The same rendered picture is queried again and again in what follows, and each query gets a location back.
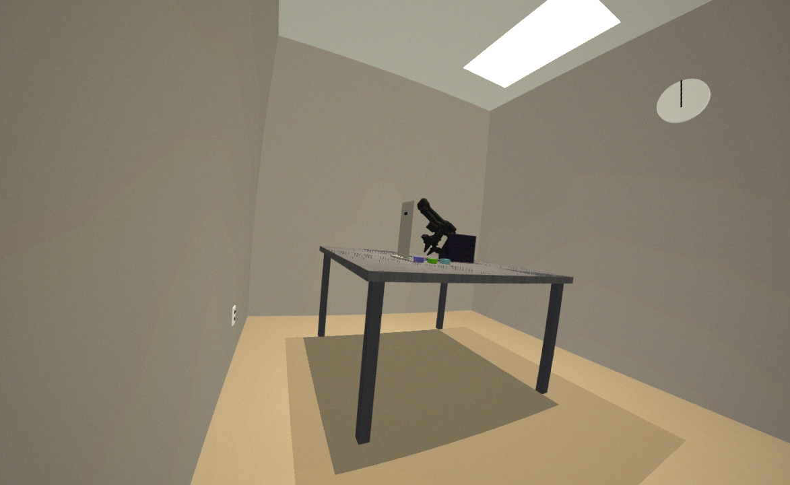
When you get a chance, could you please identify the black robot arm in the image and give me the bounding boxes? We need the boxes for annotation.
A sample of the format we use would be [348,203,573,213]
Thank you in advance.
[417,198,456,238]

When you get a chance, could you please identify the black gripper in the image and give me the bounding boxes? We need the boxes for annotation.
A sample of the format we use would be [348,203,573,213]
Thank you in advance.
[421,234,443,255]

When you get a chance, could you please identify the beige flat panel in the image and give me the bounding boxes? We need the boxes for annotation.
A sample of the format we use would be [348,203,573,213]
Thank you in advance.
[391,201,415,260]

